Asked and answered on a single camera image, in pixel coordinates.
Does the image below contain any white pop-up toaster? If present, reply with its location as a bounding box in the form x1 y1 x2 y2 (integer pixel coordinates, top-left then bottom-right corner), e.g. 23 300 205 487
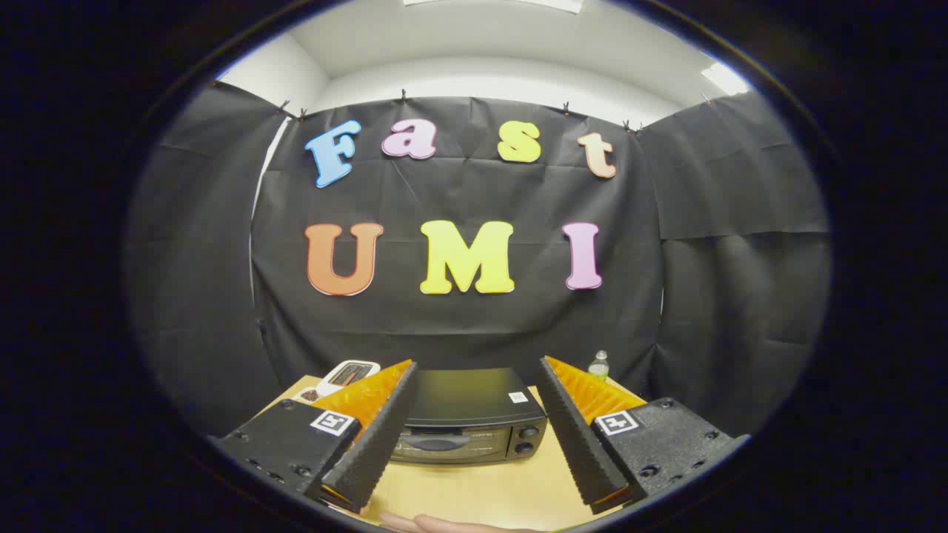
317 360 381 397

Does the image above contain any long ceiling light panel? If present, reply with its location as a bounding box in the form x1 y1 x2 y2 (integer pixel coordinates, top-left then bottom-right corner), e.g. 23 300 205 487
404 0 586 14

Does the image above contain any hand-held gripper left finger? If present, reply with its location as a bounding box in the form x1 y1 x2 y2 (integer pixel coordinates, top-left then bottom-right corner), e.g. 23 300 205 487
210 360 418 514

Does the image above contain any small ceiling light panel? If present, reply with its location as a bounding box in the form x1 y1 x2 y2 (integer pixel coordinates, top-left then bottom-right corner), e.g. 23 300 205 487
702 62 750 95

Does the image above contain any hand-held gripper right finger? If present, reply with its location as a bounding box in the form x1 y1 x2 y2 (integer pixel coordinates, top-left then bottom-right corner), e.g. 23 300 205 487
536 355 750 515

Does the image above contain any black toaster oven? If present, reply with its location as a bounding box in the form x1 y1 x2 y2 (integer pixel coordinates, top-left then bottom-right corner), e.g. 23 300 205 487
389 368 549 466

